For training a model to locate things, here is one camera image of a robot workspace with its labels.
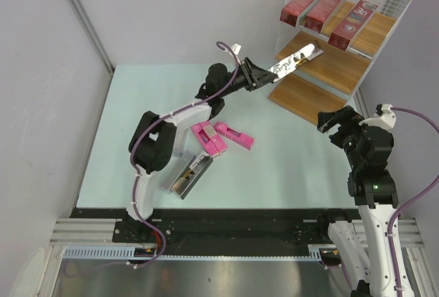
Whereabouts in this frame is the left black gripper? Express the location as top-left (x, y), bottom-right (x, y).
top-left (219, 58), bottom-right (277, 98)

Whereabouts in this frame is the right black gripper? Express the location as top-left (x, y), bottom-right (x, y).
top-left (317, 104), bottom-right (367, 168)

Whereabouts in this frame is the silver WR toothpaste box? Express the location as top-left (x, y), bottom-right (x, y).
top-left (269, 41), bottom-right (324, 83)

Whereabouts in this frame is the silver O toothpaste box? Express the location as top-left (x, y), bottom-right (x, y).
top-left (170, 152), bottom-right (213, 200)

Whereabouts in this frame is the plain silver toothpaste box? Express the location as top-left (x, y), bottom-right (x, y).
top-left (172, 128), bottom-right (188, 157)

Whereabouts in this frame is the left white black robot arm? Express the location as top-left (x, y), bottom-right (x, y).
top-left (127, 58), bottom-right (281, 242)

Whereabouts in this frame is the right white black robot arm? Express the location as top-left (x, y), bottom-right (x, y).
top-left (316, 104), bottom-right (414, 296)

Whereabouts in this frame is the pink toothpaste box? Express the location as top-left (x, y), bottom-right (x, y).
top-left (191, 121), bottom-right (228, 157)
top-left (214, 121), bottom-right (255, 150)

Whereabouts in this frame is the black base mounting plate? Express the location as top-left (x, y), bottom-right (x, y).
top-left (70, 208), bottom-right (368, 257)

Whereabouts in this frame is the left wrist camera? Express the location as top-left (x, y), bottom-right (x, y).
top-left (232, 43), bottom-right (241, 56)

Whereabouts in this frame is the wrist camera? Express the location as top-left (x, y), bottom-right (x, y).
top-left (372, 104), bottom-right (396, 130)
top-left (232, 43), bottom-right (241, 56)

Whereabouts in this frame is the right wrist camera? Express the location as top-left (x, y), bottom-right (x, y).
top-left (372, 104), bottom-right (396, 130)

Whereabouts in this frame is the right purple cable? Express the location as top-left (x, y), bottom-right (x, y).
top-left (342, 106), bottom-right (439, 297)

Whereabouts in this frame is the purple cable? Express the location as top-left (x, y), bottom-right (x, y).
top-left (130, 41), bottom-right (241, 270)
top-left (342, 106), bottom-right (439, 297)

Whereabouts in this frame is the white wire wooden shelf rack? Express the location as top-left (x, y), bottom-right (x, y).
top-left (268, 0), bottom-right (412, 124)

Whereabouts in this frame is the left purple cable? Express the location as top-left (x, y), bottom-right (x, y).
top-left (130, 41), bottom-right (241, 270)

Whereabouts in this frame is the aluminium rail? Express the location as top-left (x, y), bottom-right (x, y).
top-left (49, 218), bottom-right (117, 246)

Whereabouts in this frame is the slotted cable duct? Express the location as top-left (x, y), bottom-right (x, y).
top-left (64, 246), bottom-right (156, 260)

